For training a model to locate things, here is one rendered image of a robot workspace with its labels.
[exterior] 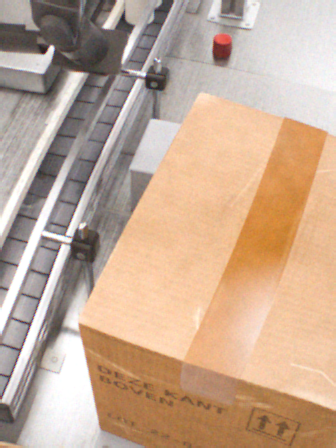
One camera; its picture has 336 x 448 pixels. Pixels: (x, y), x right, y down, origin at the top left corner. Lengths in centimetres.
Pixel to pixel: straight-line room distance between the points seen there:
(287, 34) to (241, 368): 88
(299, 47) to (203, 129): 62
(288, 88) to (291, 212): 58
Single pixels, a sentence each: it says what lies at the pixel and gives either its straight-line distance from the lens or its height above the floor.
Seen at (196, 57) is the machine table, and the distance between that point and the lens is 128.
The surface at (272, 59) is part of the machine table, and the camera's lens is 130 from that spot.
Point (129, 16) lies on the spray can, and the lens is 126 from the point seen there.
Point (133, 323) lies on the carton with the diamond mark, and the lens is 61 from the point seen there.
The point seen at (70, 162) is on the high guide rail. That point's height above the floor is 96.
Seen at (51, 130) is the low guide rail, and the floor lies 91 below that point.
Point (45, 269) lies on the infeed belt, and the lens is 93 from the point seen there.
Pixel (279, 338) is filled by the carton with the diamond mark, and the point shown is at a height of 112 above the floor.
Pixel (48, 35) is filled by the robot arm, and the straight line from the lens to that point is 88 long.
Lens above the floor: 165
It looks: 53 degrees down
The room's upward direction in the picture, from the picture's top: 2 degrees clockwise
